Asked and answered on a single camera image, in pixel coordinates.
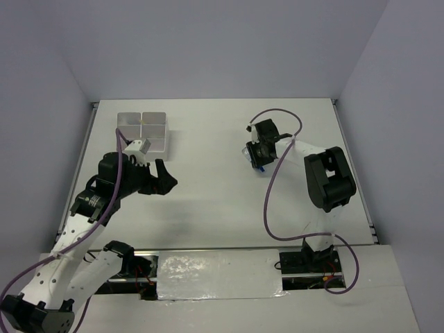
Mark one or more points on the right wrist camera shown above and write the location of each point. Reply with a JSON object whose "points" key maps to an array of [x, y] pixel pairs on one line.
{"points": [[255, 135]]}

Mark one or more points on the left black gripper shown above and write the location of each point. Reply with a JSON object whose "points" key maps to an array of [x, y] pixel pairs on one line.
{"points": [[160, 185]]}

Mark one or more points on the right white divided container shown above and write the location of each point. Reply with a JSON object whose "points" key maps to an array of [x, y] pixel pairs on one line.
{"points": [[156, 130]]}

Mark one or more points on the clear glue bottle blue cap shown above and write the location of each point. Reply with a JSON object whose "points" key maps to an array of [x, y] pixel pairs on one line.
{"points": [[246, 154]]}

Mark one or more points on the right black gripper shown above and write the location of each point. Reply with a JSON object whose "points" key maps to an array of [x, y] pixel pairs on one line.
{"points": [[257, 161]]}

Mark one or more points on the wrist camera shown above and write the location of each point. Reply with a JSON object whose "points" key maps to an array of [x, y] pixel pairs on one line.
{"points": [[137, 150], [255, 135]]}

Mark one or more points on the white divided container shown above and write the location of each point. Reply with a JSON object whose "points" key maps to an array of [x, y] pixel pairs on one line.
{"points": [[156, 130], [130, 125]]}

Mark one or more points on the left white divided container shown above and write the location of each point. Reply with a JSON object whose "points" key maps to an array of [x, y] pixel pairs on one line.
{"points": [[130, 125]]}

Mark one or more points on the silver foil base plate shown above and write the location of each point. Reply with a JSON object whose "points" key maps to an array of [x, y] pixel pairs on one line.
{"points": [[218, 275]]}

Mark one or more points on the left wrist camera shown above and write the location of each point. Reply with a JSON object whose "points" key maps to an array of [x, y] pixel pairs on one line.
{"points": [[137, 150]]}

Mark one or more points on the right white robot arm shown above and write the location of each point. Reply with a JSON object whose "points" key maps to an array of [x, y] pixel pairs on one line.
{"points": [[329, 181]]}

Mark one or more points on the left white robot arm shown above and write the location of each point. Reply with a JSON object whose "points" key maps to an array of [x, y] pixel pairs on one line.
{"points": [[49, 302]]}

